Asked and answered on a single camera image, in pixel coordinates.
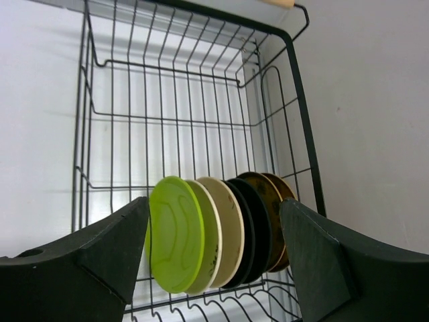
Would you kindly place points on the yellow patterned brown-rim plate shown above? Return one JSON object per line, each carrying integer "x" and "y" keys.
{"x": 272, "y": 199}

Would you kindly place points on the lime green plate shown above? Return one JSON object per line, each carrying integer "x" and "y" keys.
{"x": 175, "y": 237}

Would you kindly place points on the black plate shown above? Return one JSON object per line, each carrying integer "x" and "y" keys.
{"x": 262, "y": 228}
{"x": 247, "y": 258}

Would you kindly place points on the cream plate with green patch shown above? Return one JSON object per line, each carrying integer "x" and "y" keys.
{"x": 212, "y": 240}

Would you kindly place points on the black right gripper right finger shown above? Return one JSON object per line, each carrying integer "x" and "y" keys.
{"x": 343, "y": 275}

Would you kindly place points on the black wire dish rack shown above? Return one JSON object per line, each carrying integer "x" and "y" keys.
{"x": 172, "y": 88}

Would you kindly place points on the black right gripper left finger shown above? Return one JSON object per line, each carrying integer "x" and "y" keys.
{"x": 88, "y": 275}

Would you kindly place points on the cream plate with calligraphy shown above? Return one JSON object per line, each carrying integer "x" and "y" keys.
{"x": 232, "y": 229}

